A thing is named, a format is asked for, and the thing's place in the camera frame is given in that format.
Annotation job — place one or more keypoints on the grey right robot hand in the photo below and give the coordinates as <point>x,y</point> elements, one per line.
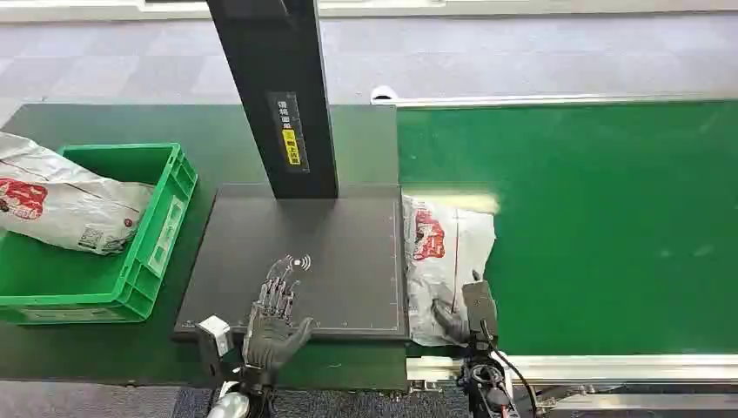
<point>479,308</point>

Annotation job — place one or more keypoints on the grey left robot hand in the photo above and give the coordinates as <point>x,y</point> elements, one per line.
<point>270,340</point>

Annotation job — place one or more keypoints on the white parcel bag red print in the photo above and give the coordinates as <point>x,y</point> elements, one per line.
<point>63,199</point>
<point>441,259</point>

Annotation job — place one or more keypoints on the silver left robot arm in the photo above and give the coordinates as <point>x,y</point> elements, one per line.
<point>241,398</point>

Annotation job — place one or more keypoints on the green conveyor belt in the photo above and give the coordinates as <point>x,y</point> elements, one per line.
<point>605,231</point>

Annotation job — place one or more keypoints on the pale crate label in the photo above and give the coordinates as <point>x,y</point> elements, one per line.
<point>167,233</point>

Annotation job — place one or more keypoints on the green plastic crate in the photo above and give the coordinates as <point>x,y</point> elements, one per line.
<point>86,285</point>

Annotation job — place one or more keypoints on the black yellow warning label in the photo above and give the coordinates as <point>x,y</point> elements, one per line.
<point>289,132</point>

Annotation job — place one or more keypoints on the white rounded object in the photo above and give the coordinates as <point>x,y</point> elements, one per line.
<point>383,93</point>

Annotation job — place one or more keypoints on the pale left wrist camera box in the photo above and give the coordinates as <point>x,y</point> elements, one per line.
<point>215,336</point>

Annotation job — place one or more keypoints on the black scanner base plate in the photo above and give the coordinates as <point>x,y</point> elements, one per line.
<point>346,259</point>

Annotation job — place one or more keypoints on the aluminium conveyor side rail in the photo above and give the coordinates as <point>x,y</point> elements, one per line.
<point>605,368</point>
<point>548,100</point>

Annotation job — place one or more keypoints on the black scanner post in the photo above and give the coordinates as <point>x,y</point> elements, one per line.
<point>277,69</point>

